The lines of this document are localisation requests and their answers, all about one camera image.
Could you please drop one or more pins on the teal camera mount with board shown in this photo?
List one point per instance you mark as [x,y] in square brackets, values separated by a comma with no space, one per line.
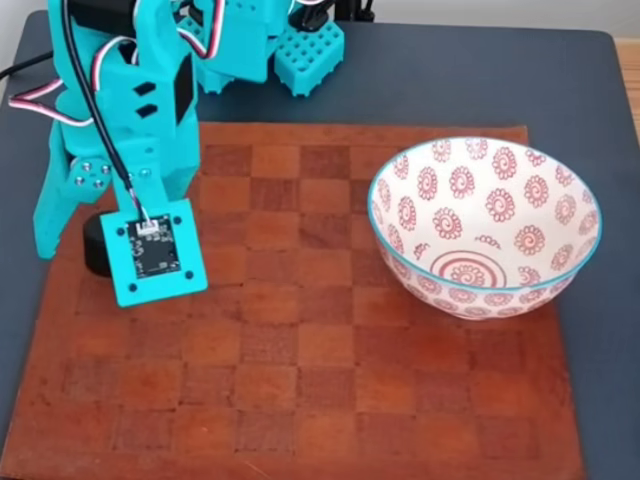
[155,250]

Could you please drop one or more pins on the brown leather chessboard mat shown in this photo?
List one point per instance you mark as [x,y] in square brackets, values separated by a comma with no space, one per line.
[300,375]

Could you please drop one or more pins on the white bowl red floral print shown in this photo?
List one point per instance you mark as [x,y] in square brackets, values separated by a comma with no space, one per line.
[480,225]

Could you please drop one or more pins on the black cylinder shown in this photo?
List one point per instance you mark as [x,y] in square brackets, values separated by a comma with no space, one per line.
[94,245]

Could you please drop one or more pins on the black table clamp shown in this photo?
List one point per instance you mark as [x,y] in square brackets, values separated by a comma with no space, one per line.
[355,10]

